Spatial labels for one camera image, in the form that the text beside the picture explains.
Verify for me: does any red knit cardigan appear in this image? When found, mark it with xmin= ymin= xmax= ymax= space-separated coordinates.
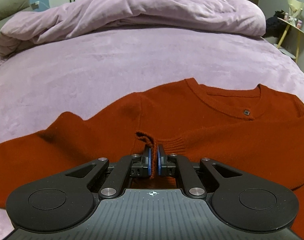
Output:
xmin=0 ymin=79 xmax=304 ymax=239

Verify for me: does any purple bed sheet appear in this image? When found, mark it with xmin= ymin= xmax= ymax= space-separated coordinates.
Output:
xmin=0 ymin=26 xmax=304 ymax=240

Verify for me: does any wooden side table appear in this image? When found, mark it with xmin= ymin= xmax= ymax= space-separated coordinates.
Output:
xmin=274 ymin=17 xmax=304 ymax=63

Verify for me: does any purple duvet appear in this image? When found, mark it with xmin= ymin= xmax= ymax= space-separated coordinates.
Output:
xmin=0 ymin=0 xmax=266 ymax=60

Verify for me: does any white wall charger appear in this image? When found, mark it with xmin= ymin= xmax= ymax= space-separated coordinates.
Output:
xmin=30 ymin=1 xmax=49 ymax=10

